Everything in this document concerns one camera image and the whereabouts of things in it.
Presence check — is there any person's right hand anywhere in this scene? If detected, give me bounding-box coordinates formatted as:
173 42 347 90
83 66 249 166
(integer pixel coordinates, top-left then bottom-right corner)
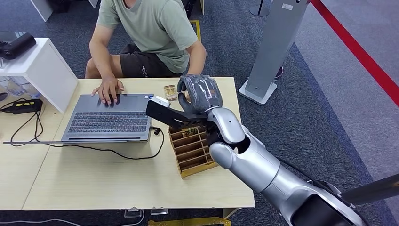
91 77 125 106

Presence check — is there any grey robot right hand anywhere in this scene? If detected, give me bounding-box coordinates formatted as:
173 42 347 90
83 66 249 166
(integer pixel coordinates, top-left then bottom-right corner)
176 73 223 116

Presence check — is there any gold printed card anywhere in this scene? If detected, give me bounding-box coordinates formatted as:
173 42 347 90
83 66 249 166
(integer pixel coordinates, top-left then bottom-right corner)
163 84 179 101
182 127 200 138

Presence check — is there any cardboard card holder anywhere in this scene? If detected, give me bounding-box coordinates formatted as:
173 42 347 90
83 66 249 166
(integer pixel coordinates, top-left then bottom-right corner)
168 124 219 179

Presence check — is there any person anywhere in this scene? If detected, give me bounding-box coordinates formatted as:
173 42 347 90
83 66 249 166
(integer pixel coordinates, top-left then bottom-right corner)
85 0 207 106

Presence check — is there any grey laptop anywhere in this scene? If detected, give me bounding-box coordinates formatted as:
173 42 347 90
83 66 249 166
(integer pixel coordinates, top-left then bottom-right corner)
3 93 155 145

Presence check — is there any white cabinet box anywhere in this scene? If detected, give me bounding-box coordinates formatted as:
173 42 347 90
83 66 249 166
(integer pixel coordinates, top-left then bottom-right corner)
0 38 79 114

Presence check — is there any black power adapter yellow label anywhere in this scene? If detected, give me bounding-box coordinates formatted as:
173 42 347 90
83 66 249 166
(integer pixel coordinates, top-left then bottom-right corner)
0 98 44 115

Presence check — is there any grey kiosk stand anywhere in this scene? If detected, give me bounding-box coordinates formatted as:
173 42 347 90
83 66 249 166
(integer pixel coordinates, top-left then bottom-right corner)
239 0 310 106

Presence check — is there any clear plastic packaging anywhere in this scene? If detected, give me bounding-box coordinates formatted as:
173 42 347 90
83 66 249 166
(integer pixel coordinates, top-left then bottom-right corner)
0 76 42 100

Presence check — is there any black handheld device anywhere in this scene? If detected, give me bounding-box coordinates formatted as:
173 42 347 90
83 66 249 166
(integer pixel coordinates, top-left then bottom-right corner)
0 32 37 60

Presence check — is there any round dark pole base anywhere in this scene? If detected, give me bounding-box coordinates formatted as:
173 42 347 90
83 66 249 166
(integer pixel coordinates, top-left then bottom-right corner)
249 0 271 17

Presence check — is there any white furniture panel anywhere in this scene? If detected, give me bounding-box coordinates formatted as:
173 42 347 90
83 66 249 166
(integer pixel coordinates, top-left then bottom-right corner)
30 0 54 23

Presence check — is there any chrome round stand base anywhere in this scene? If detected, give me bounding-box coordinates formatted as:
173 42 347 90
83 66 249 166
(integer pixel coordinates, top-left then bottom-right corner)
315 179 343 196

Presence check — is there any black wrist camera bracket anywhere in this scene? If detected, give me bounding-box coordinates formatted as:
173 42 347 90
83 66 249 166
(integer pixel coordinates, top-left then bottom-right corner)
145 95 209 130

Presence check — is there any yellow metal frame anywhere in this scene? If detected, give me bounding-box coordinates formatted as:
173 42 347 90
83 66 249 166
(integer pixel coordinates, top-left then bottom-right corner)
188 20 202 43

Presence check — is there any black laptop charger cable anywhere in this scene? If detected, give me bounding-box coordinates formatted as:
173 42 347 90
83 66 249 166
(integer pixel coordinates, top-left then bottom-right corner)
9 111 165 161

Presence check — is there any black mains cable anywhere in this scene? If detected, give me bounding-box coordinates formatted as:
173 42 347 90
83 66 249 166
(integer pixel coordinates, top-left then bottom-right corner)
0 98 27 111

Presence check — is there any yellow floor bracket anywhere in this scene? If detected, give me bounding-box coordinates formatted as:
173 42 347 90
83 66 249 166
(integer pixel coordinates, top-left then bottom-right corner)
147 217 231 226

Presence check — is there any white cable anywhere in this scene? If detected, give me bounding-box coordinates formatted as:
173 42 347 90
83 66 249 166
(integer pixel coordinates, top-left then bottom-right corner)
0 210 146 226

